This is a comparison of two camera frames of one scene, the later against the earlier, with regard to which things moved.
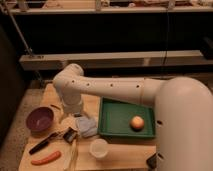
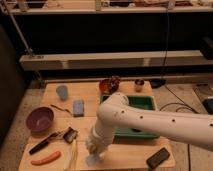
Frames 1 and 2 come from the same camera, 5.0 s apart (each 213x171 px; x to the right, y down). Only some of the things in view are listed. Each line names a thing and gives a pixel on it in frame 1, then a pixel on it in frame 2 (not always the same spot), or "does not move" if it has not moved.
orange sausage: x=47 y=160 does not move
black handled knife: x=43 y=143 does not move
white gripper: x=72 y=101 → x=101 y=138
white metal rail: x=169 y=58 does not move
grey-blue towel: x=87 y=126 → x=91 y=160
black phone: x=152 y=161 does not move
